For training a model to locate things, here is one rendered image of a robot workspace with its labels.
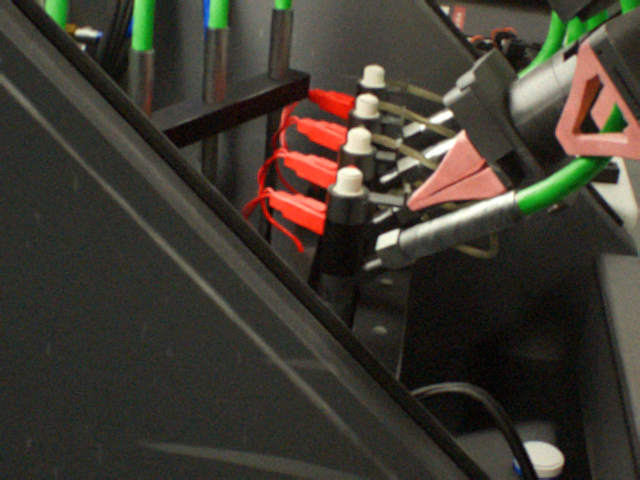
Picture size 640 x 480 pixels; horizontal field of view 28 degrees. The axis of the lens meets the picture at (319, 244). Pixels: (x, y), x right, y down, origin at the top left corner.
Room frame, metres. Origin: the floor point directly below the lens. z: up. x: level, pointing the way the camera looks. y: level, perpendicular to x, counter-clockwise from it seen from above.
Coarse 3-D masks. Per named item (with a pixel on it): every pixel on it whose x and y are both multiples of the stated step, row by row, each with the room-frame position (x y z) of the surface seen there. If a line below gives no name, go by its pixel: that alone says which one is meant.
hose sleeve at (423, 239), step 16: (512, 192) 0.66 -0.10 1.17; (464, 208) 0.67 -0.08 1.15; (480, 208) 0.66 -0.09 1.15; (496, 208) 0.65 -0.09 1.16; (512, 208) 0.65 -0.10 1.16; (432, 224) 0.67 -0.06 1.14; (448, 224) 0.67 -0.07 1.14; (464, 224) 0.66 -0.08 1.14; (480, 224) 0.66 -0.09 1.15; (496, 224) 0.65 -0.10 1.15; (512, 224) 0.66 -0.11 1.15; (400, 240) 0.68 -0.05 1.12; (416, 240) 0.67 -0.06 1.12; (432, 240) 0.67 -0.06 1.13; (448, 240) 0.67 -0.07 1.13; (464, 240) 0.67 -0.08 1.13; (416, 256) 0.68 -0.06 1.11
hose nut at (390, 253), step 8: (392, 232) 0.69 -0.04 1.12; (400, 232) 0.69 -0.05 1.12; (384, 240) 0.69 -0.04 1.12; (392, 240) 0.68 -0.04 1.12; (376, 248) 0.68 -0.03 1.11; (384, 248) 0.68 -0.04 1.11; (392, 248) 0.68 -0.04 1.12; (400, 248) 0.68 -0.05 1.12; (384, 256) 0.68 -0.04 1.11; (392, 256) 0.68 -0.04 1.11; (400, 256) 0.68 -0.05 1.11; (384, 264) 0.68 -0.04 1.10; (392, 264) 0.68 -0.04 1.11; (400, 264) 0.68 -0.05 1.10; (408, 264) 0.68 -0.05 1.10
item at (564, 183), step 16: (48, 0) 0.80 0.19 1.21; (64, 0) 0.80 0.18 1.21; (624, 0) 0.63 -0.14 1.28; (64, 16) 0.80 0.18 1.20; (608, 128) 0.63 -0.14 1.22; (624, 128) 0.63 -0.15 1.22; (576, 160) 0.64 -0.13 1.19; (592, 160) 0.63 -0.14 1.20; (608, 160) 0.63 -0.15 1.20; (560, 176) 0.64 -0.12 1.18; (576, 176) 0.64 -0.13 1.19; (592, 176) 0.64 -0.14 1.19; (528, 192) 0.65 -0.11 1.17; (544, 192) 0.64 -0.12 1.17; (560, 192) 0.64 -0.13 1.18; (528, 208) 0.65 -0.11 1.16
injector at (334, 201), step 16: (336, 192) 0.78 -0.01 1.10; (368, 192) 0.79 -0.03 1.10; (336, 208) 0.78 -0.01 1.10; (352, 208) 0.78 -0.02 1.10; (336, 224) 0.78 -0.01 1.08; (352, 224) 0.78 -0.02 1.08; (336, 240) 0.78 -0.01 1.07; (352, 240) 0.78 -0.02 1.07; (320, 256) 0.79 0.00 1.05; (336, 256) 0.78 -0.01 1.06; (352, 256) 0.78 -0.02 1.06; (320, 272) 0.79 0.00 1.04; (336, 272) 0.78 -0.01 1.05; (352, 272) 0.78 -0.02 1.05; (368, 272) 0.78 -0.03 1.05; (384, 272) 0.78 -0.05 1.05; (336, 288) 0.78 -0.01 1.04; (352, 288) 0.78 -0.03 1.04; (336, 304) 0.78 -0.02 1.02
